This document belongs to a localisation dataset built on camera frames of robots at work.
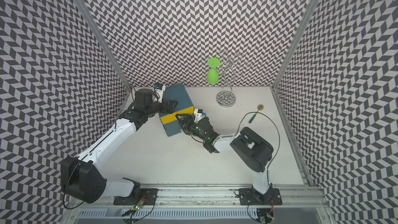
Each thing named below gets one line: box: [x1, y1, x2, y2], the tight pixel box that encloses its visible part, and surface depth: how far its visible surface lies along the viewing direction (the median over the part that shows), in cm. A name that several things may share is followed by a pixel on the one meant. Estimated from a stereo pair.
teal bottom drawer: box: [162, 119, 182, 137], surface depth 86 cm
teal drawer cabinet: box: [158, 82, 195, 137], surface depth 86 cm
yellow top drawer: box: [160, 106, 195, 124], surface depth 81 cm
